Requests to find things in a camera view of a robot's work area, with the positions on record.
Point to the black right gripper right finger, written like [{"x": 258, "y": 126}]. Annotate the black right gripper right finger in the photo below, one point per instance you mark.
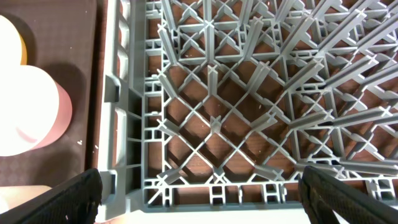
[{"x": 323, "y": 197}]

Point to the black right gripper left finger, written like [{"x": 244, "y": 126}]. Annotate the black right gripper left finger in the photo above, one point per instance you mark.
[{"x": 74, "y": 201}]

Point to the grey dishwasher rack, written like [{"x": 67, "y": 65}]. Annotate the grey dishwasher rack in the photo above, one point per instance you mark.
[{"x": 215, "y": 105}]

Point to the yellow plate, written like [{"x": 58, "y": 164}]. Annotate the yellow plate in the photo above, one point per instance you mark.
[{"x": 23, "y": 51}]

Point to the dark brown serving tray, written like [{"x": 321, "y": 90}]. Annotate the dark brown serving tray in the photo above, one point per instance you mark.
[{"x": 64, "y": 39}]

